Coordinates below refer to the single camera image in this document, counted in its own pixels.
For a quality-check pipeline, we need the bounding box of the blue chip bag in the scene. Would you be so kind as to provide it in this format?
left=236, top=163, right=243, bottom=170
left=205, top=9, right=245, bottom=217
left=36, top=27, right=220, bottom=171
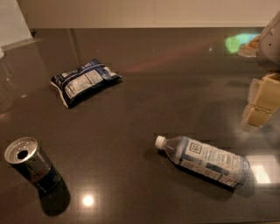
left=51, top=59, right=122, bottom=109

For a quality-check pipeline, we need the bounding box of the dark aluminium drink can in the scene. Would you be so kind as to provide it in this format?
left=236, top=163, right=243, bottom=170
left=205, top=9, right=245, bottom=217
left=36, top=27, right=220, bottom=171
left=4, top=136, right=61, bottom=193

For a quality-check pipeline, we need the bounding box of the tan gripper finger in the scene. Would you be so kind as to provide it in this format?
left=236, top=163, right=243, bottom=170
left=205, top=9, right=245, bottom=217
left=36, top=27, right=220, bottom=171
left=248, top=73, right=280, bottom=113
left=241, top=104, right=272, bottom=131

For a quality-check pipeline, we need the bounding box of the clear container at left edge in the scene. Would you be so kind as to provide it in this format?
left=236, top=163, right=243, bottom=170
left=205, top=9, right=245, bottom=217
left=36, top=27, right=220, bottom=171
left=0, top=48, right=13, bottom=114

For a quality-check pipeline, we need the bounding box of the blue plastic water bottle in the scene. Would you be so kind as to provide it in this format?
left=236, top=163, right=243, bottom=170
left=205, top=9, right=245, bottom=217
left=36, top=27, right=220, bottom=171
left=155, top=136, right=250, bottom=188

